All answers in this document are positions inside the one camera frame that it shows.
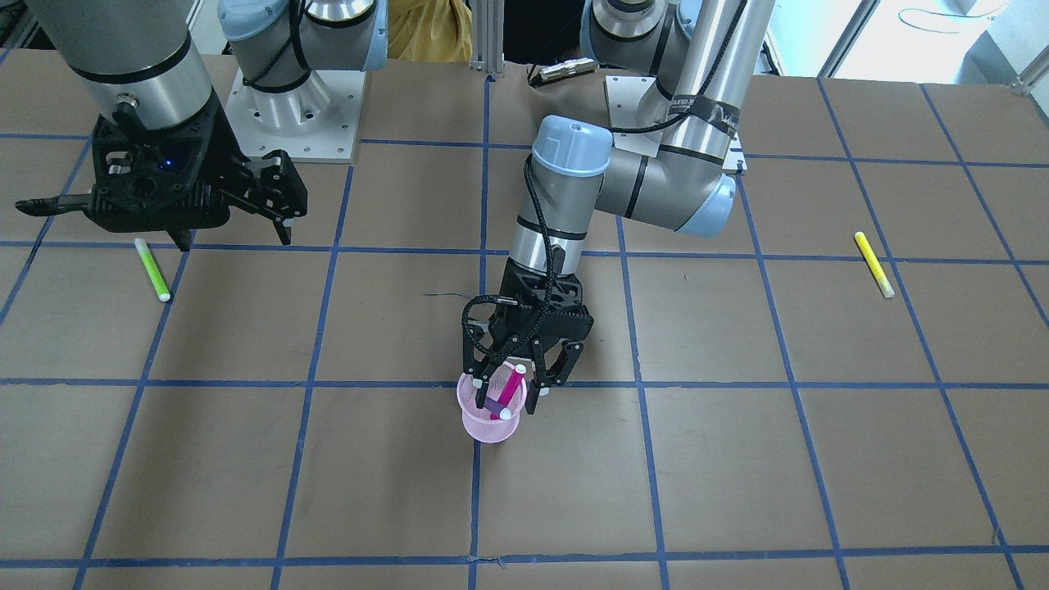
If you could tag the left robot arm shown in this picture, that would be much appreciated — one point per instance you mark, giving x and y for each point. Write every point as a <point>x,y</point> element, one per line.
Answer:
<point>665,169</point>

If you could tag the pink mesh cup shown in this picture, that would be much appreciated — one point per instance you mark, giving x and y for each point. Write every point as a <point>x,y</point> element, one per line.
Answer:
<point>479,422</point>

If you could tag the aluminium frame post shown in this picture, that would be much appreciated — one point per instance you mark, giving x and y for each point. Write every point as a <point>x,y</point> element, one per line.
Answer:
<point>487,37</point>

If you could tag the green pen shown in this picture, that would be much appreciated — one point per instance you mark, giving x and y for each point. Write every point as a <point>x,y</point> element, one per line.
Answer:
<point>153,270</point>

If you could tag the metal connector on table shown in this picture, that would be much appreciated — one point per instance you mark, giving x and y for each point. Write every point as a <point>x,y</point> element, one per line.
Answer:
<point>563,70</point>

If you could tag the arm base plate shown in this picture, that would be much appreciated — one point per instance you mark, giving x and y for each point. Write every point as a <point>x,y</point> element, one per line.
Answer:
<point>314,123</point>
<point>633,103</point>

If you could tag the person in yellow shirt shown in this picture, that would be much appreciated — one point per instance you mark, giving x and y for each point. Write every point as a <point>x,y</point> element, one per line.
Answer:
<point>429,31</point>

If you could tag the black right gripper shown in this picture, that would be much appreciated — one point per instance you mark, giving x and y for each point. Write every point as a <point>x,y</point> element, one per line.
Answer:
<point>223,141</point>

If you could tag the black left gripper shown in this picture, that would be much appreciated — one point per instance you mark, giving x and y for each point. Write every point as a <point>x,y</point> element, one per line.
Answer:
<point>565,354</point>

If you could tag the purple pen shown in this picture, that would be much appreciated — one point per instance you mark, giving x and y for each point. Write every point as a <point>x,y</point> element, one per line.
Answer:
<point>497,410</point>

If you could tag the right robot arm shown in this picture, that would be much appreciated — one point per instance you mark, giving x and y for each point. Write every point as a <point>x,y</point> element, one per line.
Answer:
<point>141,65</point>

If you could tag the yellow pen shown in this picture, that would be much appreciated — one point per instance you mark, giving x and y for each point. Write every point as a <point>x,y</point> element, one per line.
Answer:
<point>874,265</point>

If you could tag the pink pen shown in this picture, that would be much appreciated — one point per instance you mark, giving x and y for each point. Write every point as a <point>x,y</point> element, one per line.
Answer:
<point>506,383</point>

